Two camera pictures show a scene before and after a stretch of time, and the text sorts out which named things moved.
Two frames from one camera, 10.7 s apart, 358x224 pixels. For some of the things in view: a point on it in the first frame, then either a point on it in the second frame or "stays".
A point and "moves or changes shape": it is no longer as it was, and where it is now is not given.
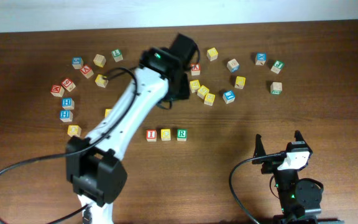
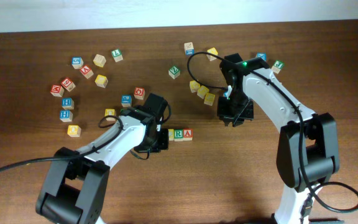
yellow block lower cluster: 209,99 stays
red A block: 195,69 → 188,134
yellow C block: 165,134 moves or changes shape
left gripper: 187,91 → 163,145
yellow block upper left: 100,81 stays
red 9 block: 68,84 stays
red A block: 86,71 stays
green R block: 181,135 moves or changes shape
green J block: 277,66 stays
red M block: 57,90 stays
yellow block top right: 212,54 stays
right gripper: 270,165 → 232,119
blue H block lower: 66,116 stays
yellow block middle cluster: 202,91 stays
